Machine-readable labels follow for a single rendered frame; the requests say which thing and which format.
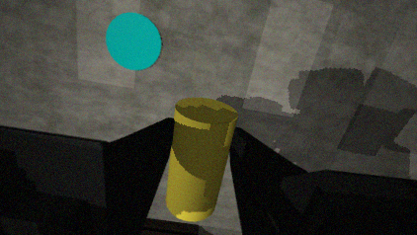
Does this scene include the cyan circle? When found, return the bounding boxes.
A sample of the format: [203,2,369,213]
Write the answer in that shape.
[106,13,162,71]

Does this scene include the yellow cylinder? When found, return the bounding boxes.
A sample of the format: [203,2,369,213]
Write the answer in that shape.
[166,98,238,221]

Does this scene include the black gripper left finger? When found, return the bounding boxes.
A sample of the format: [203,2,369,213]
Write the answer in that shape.
[0,117,175,235]

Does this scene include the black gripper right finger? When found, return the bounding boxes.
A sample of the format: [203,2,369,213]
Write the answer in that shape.
[229,127,417,235]

